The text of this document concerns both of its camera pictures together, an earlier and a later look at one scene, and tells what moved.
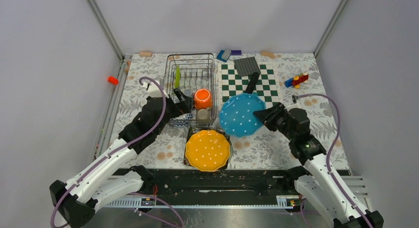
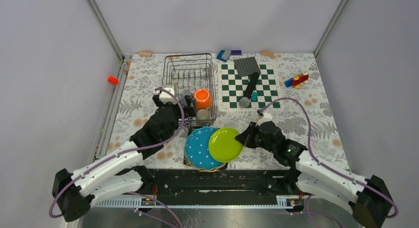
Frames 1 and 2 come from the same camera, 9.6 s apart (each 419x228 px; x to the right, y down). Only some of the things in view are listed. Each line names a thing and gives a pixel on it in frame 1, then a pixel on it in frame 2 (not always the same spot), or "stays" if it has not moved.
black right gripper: [268, 115] -> [246, 137]
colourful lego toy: [296, 81] stays
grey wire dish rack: [193, 77] stays
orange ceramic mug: [202, 99] stays
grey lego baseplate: [246, 67] stays
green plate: [177, 76] -> [223, 146]
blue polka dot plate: [236, 115] -> [196, 149]
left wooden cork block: [146, 54] stays
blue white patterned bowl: [181, 121] stays
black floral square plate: [225, 132] -> [187, 163]
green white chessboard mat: [267, 85] stays
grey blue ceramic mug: [188, 92] stays
